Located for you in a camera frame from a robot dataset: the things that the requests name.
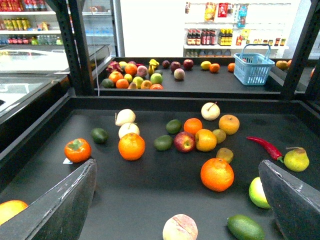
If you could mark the white price tag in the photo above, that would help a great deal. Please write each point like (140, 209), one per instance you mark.
(67, 162)

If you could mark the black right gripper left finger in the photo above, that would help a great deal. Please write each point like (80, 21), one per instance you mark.
(60, 213)

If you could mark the black shelf post right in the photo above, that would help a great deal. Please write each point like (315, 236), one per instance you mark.
(305, 43)

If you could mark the green apple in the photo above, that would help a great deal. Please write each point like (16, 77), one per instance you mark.
(257, 195)
(156, 78)

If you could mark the black shelf post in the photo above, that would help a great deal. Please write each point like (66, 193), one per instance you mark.
(74, 41)
(305, 43)

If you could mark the large orange front right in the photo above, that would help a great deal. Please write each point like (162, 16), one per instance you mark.
(217, 175)

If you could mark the dark avocado far left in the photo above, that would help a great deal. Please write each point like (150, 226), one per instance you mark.
(99, 135)

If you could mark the white pear left upper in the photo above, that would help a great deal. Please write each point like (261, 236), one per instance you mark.
(124, 116)

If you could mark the green avocado upper centre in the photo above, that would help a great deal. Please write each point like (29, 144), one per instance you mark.
(173, 126)

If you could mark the black shelf post left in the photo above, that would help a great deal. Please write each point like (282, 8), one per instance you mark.
(74, 41)

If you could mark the large orange centre left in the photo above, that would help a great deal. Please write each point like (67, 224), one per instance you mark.
(131, 146)

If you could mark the green avocado lower centre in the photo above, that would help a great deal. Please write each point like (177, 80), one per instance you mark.
(163, 143)

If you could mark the golden brown round pear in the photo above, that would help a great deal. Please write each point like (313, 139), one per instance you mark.
(230, 124)

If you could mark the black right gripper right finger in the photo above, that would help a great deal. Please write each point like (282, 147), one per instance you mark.
(295, 204)

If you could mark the olive kiwi upper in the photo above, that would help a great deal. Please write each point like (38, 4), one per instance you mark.
(220, 135)

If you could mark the white pear left lower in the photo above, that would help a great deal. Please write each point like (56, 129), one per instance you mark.
(129, 127)

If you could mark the far orange by basket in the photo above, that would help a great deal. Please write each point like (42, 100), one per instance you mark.
(231, 67)

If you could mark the far pink dragon fruit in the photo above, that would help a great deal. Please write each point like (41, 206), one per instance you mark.
(114, 66)

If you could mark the far small orange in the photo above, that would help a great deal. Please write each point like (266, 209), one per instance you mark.
(214, 68)

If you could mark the far yellow bananas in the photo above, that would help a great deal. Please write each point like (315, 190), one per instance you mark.
(153, 65)

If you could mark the red chili pepper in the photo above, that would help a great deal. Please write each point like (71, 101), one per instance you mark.
(274, 153)

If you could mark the yellow green pear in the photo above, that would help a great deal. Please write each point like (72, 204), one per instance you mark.
(296, 159)

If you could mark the green apple right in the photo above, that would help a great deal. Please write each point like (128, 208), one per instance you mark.
(257, 195)

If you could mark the red apple centre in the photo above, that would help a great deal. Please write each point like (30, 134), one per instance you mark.
(184, 142)

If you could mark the orange fruit bottom left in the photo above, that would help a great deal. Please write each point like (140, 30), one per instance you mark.
(11, 208)

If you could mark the pink peach front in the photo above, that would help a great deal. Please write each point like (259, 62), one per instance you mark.
(180, 227)

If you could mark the black produce shelf tray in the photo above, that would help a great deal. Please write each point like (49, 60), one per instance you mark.
(133, 200)

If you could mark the far green apple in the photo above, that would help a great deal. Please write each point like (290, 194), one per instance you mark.
(156, 78)

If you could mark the light blue far basket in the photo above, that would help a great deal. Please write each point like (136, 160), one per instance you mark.
(252, 69)

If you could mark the far dark plum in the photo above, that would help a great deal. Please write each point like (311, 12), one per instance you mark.
(165, 64)

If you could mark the far dark red apple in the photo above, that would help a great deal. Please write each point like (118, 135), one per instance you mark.
(174, 65)

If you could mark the white grocery wall shelf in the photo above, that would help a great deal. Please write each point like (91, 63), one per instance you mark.
(220, 28)

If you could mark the brown kiwi lower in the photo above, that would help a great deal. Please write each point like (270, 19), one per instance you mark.
(226, 154)

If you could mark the yellow orange apple centre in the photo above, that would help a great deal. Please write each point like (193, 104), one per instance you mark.
(205, 140)

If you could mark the orange persimmon green calyx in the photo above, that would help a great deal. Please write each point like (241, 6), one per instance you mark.
(78, 150)

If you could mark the far yellow lemon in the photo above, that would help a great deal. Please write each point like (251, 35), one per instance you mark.
(205, 65)

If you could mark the far peach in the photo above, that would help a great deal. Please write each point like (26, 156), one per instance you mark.
(179, 74)

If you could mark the white pear with stem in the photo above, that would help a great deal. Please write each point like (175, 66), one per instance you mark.
(210, 111)

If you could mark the small orange mandarin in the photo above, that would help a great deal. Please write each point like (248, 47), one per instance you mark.
(192, 125)

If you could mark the large orange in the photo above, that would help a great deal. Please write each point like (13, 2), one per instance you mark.
(217, 175)
(131, 146)

